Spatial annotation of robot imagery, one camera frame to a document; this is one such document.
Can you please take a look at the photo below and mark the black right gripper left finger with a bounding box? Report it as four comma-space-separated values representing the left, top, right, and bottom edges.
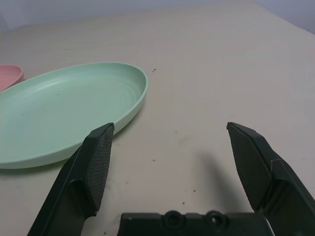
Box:
27, 122, 115, 236

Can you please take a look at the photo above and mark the light green plate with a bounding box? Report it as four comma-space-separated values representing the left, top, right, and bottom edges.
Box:
0, 61, 149, 170

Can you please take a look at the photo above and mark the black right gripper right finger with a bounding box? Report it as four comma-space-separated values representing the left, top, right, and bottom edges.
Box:
226, 121, 315, 236

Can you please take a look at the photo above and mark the pink plate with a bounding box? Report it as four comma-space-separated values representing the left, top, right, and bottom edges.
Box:
0, 64, 25, 92

